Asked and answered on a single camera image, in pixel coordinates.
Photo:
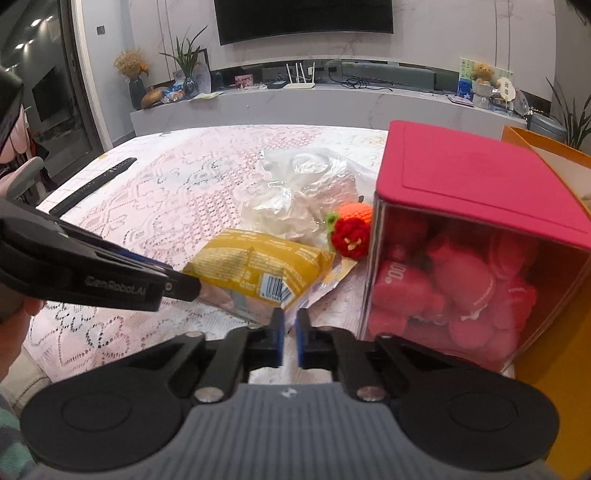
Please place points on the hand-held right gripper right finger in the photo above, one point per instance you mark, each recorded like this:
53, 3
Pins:
301, 337

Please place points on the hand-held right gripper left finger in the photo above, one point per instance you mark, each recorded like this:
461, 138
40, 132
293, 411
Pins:
277, 334

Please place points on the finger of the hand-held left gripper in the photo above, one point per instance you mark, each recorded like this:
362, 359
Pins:
134, 258
182, 286

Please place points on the yellow snack packet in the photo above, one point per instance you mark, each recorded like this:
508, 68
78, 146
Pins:
249, 265

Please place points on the orange cardboard box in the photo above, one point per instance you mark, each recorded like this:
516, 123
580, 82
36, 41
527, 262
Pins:
554, 364

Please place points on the person's left hand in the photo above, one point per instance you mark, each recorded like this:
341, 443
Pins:
16, 341

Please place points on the black remote control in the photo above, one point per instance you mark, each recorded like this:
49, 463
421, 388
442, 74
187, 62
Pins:
92, 184

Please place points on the lemon print lace tablecloth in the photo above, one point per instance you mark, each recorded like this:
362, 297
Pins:
184, 184

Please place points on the grey office chair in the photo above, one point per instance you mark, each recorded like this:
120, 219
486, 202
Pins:
25, 177

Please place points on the beige sofa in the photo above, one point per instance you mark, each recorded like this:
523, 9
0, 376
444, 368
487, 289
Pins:
27, 376

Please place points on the red orange crocheted toy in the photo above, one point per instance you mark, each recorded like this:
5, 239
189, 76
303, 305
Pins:
351, 230

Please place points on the pink cloth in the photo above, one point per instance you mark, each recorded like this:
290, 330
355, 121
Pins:
16, 136

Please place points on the clear plastic bag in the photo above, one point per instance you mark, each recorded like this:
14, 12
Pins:
295, 194

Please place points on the brown round ornament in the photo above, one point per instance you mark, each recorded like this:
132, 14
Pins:
154, 97

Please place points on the dark vase with dried flowers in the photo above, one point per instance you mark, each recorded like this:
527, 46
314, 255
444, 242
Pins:
136, 90

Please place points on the blue snack bag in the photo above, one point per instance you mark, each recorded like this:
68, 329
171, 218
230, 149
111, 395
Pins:
175, 94

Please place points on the green paper sheet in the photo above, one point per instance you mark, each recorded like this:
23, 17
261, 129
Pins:
205, 95

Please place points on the glass sliding door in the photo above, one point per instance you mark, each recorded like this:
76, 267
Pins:
46, 83

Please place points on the green plant in blue vase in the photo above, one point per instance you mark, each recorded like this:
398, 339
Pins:
187, 60

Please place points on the pink card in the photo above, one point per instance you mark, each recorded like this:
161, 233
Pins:
244, 81

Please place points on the marble television console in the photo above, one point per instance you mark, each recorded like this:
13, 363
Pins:
300, 108

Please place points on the small black box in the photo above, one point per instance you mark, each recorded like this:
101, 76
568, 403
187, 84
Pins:
277, 85

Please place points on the red box with clear window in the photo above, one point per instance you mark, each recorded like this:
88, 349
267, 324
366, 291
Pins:
461, 175

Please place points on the white wifi router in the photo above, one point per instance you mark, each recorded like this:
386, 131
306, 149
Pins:
300, 84

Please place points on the flat book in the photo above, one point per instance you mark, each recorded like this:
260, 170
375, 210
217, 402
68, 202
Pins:
459, 100

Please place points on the black flat screen television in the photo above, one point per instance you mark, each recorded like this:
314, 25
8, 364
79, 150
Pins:
304, 18

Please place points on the small blue box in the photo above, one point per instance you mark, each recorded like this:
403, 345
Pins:
465, 89

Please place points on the green greeting card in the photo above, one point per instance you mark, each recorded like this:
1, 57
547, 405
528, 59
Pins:
466, 67

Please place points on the brown teddy bear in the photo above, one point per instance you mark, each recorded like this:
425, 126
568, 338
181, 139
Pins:
484, 73

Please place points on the decorative plate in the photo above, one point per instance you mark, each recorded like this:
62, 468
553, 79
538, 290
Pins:
521, 102

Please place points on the white round sign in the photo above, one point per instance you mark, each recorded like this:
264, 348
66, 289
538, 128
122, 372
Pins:
505, 87

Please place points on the grey trash can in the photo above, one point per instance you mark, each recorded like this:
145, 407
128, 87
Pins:
547, 127

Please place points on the long leaf potted plant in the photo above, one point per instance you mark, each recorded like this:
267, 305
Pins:
575, 120

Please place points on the black picture frame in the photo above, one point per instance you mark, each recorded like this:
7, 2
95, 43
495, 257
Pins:
205, 64

